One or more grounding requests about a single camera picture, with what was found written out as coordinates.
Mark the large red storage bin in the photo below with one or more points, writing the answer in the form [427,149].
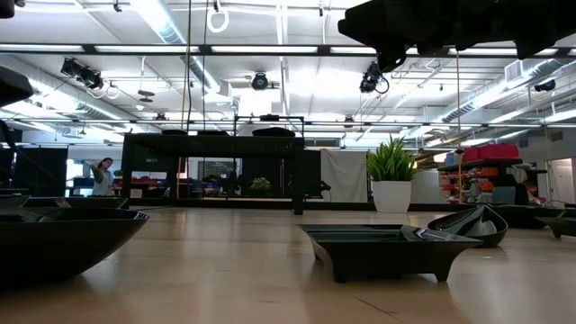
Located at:
[499,152]

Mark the black metal stand frame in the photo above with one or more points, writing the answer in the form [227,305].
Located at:
[270,117]

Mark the small red storage bin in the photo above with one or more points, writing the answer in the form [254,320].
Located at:
[471,155]

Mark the small potted plant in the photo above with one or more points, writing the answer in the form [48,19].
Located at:
[261,185]

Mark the person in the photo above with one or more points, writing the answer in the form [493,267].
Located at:
[103,180]

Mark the white cloth screen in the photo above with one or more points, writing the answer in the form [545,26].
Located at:
[344,175]

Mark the black light rail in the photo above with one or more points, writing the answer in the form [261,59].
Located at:
[324,50]

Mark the green plant in white pot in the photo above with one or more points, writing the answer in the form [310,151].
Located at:
[391,195]

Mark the black partition panel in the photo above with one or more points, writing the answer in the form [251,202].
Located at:
[40,171]

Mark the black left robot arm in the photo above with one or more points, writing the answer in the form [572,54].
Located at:
[13,87]

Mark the black perforated metal rack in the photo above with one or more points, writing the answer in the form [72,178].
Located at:
[216,146]

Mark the black square mini plate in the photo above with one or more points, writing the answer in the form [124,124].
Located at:
[387,256]
[213,133]
[562,225]

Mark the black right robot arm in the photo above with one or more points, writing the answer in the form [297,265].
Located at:
[517,22]

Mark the black round camera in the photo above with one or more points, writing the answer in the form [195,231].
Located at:
[259,82]

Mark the black leaf-shaped mini plate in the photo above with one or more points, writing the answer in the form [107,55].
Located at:
[67,243]
[90,202]
[273,132]

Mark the black spotlight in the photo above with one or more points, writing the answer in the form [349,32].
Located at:
[370,81]
[92,80]
[545,85]

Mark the black storage shelf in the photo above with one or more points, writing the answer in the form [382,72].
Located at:
[495,162]

